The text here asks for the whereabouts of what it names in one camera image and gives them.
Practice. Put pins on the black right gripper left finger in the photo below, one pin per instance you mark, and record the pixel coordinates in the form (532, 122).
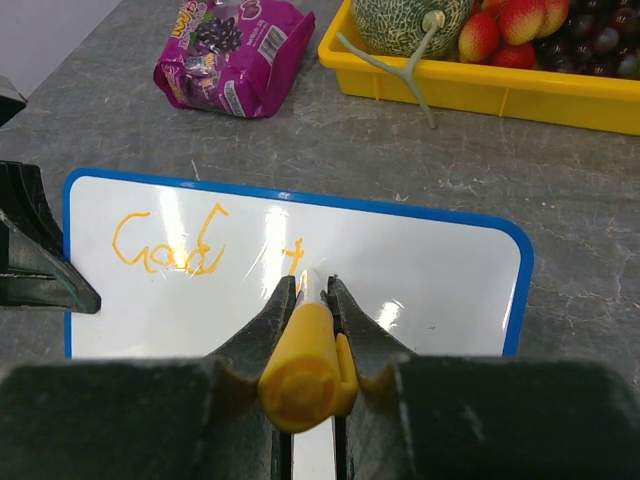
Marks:
(153, 419)

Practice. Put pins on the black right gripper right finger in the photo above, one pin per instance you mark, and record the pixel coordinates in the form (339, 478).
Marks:
(446, 417)

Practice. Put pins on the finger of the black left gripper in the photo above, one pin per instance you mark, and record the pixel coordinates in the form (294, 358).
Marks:
(34, 272)
(24, 203)

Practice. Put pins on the white marker with yellow cap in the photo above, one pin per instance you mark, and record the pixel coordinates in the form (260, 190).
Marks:
(310, 375)

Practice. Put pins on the blue framed whiteboard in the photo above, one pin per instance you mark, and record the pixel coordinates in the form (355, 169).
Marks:
(183, 267)

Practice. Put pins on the purple snack bag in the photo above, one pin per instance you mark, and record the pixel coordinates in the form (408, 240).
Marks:
(235, 57)

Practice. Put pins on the green netted melon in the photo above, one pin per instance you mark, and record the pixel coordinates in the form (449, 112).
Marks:
(400, 33)

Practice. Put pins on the red cherry cluster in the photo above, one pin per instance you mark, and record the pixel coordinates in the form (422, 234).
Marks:
(502, 33)

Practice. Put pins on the purple grape bunch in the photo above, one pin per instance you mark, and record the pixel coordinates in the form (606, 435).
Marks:
(598, 38)

